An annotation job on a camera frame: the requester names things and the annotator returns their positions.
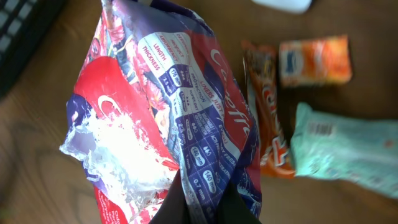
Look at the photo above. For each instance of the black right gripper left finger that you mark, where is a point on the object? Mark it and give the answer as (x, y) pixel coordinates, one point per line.
(174, 208)

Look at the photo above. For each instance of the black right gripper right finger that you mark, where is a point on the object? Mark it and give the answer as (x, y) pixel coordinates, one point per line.
(232, 210)

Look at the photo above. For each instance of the red snack wrapper packet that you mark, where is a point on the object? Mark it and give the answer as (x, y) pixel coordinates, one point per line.
(260, 68)

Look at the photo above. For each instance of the purple red liner pack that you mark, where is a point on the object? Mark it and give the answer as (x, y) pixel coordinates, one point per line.
(156, 96)

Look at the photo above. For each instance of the green Zappy wipes pack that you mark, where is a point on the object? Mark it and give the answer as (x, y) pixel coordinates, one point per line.
(331, 147)

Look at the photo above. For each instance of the orange Kleenex tissue pack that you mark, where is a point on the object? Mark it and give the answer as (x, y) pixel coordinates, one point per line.
(323, 61)

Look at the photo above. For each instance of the white barcode scanner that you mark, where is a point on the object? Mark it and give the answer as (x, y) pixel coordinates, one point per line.
(291, 6)

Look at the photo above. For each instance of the grey plastic laundry basket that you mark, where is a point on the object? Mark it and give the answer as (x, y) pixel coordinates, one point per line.
(23, 25)

